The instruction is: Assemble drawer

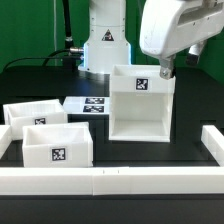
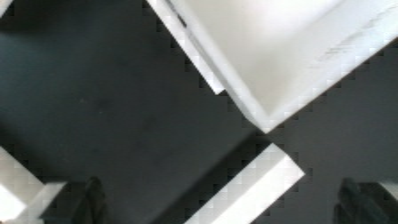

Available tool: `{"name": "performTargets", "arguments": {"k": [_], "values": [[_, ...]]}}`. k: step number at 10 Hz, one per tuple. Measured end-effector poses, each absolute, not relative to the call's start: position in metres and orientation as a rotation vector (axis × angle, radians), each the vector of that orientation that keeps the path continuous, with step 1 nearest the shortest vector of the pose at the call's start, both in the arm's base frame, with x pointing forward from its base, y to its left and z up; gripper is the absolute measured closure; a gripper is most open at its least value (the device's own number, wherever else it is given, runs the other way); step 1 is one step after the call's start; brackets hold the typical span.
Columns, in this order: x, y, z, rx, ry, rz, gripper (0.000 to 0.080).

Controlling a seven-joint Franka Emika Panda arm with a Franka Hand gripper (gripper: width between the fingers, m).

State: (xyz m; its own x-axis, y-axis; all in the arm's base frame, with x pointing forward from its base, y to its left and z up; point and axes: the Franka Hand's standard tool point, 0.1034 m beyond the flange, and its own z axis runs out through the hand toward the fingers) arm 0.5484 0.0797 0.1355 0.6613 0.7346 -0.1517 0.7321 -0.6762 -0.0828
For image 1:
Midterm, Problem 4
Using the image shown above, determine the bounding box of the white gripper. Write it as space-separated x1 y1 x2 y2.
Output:
140 0 224 80

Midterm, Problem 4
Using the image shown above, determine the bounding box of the white drawer cabinet frame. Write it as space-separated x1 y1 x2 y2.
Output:
109 65 175 142

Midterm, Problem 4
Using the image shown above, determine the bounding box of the white front drawer box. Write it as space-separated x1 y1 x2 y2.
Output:
22 122 93 168

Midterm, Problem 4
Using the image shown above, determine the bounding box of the white drawer box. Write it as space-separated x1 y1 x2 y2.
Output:
3 99 68 140
22 122 93 168

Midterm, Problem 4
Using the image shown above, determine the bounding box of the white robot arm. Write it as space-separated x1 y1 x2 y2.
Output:
81 0 224 79

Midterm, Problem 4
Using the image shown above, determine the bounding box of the white rear drawer box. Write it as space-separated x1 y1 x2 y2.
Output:
3 99 68 140

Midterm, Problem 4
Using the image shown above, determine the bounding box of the black pole with connector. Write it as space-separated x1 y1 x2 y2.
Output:
62 0 83 71

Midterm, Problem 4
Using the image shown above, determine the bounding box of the white right fence rail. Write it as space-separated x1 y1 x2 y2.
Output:
201 125 224 167

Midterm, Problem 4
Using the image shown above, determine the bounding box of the white fence rail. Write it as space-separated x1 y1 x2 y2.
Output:
0 125 12 159
201 125 224 167
0 167 224 195

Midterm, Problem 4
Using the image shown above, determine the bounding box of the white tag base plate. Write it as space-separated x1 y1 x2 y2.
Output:
63 96 110 115

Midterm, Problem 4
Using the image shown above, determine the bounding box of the black cable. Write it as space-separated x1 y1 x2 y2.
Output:
2 49 84 73

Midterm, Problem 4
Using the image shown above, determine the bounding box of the white front fence rail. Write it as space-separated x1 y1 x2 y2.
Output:
0 167 224 195

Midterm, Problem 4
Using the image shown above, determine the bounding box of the white left fence rail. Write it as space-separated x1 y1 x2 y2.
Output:
0 125 12 159

